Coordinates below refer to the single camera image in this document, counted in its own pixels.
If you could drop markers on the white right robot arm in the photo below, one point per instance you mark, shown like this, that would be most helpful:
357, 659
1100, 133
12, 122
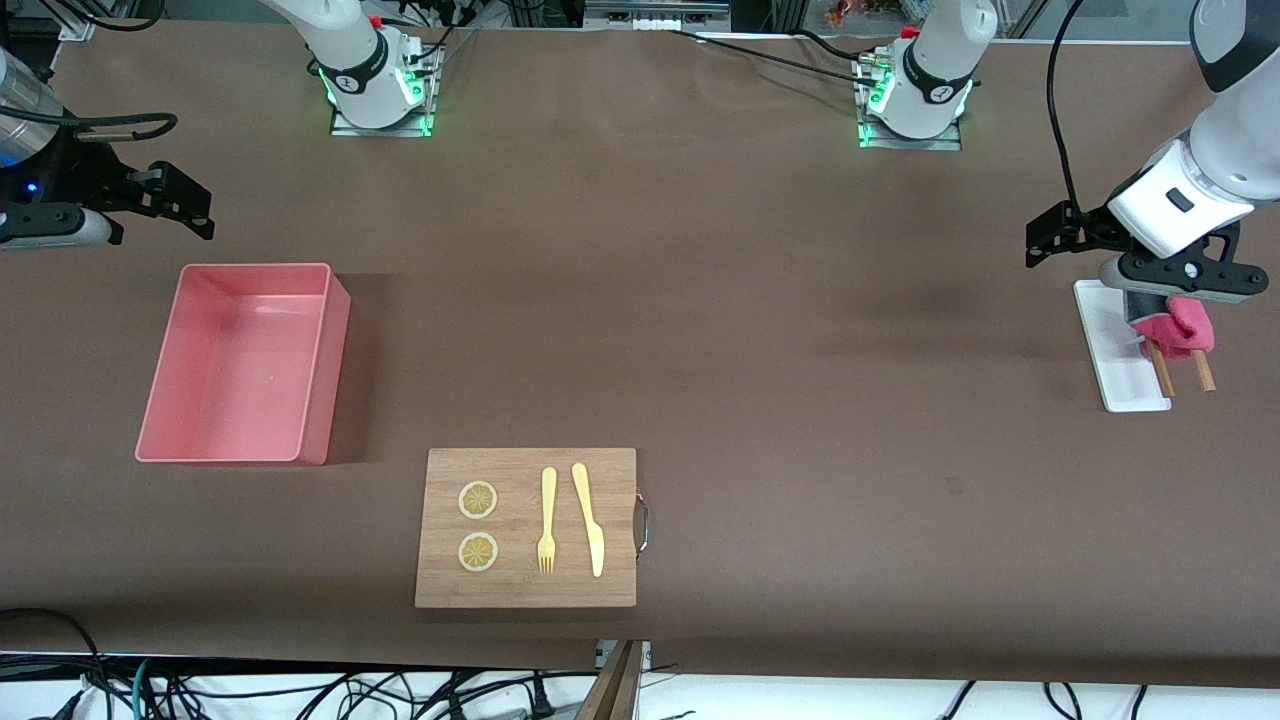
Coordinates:
358, 60

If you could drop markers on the white rectangular tray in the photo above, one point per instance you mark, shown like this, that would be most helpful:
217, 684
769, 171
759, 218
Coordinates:
1115, 370

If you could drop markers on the wooden cutting board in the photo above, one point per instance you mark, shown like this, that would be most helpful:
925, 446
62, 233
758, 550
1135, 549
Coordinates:
530, 590

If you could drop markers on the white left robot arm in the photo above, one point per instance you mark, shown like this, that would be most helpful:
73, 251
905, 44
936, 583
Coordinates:
1215, 170

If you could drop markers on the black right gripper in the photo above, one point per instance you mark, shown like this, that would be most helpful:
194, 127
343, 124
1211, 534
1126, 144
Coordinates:
88, 173

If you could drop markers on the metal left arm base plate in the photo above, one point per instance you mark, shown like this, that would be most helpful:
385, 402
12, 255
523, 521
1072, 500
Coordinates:
950, 143

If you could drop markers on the yellow plastic knife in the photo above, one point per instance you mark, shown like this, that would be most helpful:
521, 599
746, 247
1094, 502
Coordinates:
590, 520

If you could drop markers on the metal table bracket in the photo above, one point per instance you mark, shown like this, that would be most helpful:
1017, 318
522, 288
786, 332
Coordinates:
645, 655

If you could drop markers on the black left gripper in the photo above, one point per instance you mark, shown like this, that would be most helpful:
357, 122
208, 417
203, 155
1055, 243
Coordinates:
1093, 225

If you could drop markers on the pink plastic bin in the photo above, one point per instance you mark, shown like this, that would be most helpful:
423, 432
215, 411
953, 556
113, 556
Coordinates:
235, 370

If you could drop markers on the aluminium frame profile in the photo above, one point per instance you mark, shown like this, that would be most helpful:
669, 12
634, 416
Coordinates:
655, 12

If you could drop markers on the brown wooden beam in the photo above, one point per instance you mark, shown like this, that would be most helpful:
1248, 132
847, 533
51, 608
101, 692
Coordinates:
612, 690

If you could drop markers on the pink cleaning cloth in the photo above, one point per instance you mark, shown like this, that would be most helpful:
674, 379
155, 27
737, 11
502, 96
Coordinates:
1185, 330

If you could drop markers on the yellow lemon slice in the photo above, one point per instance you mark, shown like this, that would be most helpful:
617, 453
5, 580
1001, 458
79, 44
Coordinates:
478, 500
478, 553

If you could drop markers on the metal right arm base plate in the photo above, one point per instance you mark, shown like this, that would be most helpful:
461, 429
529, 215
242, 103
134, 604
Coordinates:
420, 126

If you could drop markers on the yellow plastic fork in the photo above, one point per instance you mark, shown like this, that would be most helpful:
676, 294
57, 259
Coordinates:
547, 500

